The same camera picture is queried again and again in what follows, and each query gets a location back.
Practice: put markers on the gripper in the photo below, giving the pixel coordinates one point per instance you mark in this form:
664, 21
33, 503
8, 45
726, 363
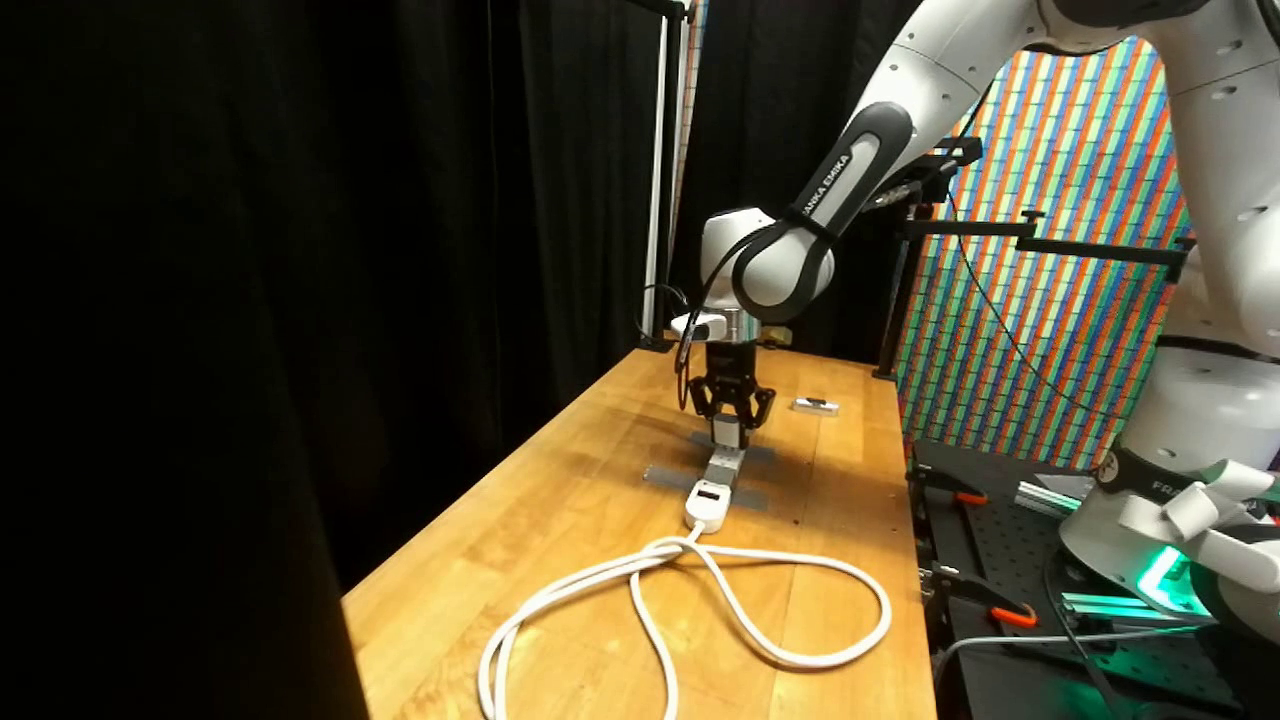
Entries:
733, 362

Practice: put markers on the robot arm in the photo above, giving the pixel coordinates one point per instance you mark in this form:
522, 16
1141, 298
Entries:
1215, 180

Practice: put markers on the small white charger head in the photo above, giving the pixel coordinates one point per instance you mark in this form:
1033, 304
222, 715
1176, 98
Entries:
815, 405

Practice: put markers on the white power strip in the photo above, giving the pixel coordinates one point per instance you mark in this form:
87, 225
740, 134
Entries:
722, 470

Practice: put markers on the grey tape strip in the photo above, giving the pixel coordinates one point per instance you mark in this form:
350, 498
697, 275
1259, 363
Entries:
665, 477

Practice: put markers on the white pole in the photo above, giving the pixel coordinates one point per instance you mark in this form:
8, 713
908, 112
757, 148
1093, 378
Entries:
657, 180

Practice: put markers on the colourful patterned board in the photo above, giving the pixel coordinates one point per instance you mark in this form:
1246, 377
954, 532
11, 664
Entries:
1070, 300

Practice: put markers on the black curtain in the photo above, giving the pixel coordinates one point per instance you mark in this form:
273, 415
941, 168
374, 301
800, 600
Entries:
300, 250

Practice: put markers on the aluminium rail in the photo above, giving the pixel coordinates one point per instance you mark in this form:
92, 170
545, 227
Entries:
1050, 497
1120, 607

